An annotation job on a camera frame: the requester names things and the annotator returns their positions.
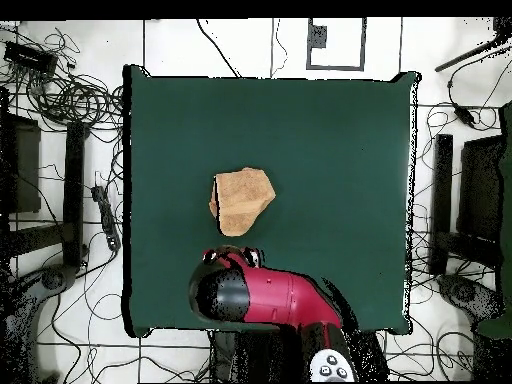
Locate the tan terry cloth towel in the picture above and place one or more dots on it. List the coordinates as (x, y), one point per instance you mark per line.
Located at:
(244, 196)

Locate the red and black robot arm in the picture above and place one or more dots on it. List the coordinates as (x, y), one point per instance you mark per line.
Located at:
(280, 296)

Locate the black flat panel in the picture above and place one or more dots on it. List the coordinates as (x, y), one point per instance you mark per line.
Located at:
(24, 168)
(480, 188)

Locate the dark green table cloth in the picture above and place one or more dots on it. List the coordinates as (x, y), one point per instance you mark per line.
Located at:
(320, 160)

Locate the black power strip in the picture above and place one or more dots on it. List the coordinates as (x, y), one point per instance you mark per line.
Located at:
(107, 218)

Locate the black stand bar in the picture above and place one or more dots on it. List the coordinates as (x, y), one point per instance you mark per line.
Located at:
(74, 192)
(443, 192)

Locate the grey swivel chair base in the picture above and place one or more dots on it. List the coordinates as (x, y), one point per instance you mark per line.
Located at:
(52, 278)
(464, 292)

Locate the dark grey square plate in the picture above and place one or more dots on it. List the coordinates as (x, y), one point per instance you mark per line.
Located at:
(318, 36)

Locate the black power adapter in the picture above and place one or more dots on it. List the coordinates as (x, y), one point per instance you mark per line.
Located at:
(464, 114)

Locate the black tripod leg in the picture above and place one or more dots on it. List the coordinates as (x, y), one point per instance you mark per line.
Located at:
(468, 54)

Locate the black box device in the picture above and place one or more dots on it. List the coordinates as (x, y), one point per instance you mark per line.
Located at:
(30, 58)

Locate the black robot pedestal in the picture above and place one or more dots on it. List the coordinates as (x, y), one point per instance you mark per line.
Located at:
(240, 356)

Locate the grey square floor frame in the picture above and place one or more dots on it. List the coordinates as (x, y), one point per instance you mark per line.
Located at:
(308, 56)

